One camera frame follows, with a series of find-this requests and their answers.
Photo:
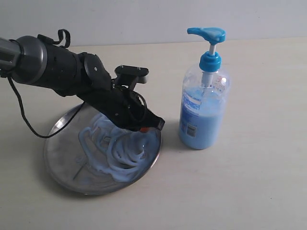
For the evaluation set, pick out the blue soap smear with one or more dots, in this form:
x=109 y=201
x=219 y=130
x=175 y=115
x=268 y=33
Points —
x=121 y=153

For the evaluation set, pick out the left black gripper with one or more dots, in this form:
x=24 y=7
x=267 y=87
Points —
x=125 y=108

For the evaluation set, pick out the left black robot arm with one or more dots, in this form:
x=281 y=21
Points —
x=39 y=61

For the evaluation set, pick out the blue pump lotion bottle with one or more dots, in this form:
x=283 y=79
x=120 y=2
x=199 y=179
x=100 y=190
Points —
x=205 y=90

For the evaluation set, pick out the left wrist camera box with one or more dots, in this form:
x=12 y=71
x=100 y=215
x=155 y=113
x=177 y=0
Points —
x=129 y=76

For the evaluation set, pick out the round steel plate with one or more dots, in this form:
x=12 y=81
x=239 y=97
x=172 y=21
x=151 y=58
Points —
x=65 y=159

